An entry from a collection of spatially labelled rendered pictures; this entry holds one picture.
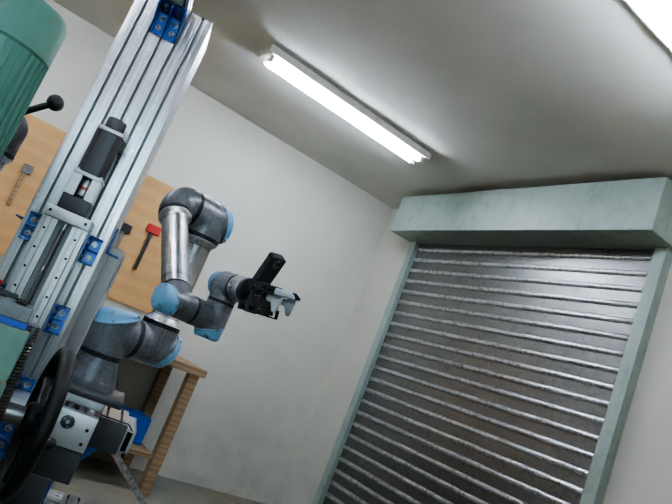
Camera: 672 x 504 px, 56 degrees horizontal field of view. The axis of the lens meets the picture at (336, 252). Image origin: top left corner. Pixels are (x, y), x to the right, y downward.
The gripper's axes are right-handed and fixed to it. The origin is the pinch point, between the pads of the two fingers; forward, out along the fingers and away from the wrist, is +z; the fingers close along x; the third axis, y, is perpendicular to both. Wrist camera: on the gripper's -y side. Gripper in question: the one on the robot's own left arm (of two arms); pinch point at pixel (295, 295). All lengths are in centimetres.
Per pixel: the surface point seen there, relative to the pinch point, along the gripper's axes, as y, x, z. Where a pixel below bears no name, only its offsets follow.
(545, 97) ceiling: -127, -153, -50
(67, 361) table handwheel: 23, 50, 5
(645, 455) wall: 24, -228, 2
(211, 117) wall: -117, -120, -308
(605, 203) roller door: -98, -225, -45
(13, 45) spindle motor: -27, 73, -2
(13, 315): 18, 60, 1
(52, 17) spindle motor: -35, 69, -3
